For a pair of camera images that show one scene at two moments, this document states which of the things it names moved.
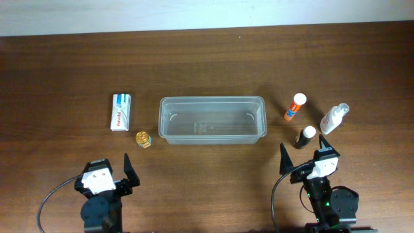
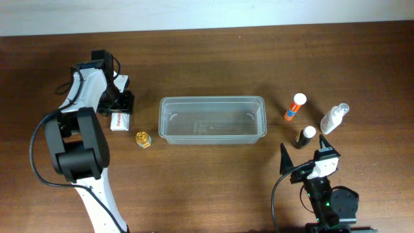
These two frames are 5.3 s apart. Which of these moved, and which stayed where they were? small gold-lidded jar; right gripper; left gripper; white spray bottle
Moved: left gripper
Stayed: white spray bottle; small gold-lidded jar; right gripper
